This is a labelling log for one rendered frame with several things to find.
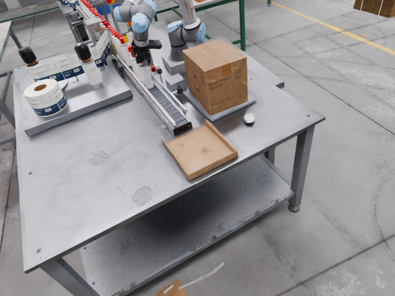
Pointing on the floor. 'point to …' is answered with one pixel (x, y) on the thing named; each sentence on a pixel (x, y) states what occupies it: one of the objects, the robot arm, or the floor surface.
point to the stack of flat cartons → (377, 7)
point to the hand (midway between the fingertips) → (147, 64)
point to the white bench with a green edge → (6, 29)
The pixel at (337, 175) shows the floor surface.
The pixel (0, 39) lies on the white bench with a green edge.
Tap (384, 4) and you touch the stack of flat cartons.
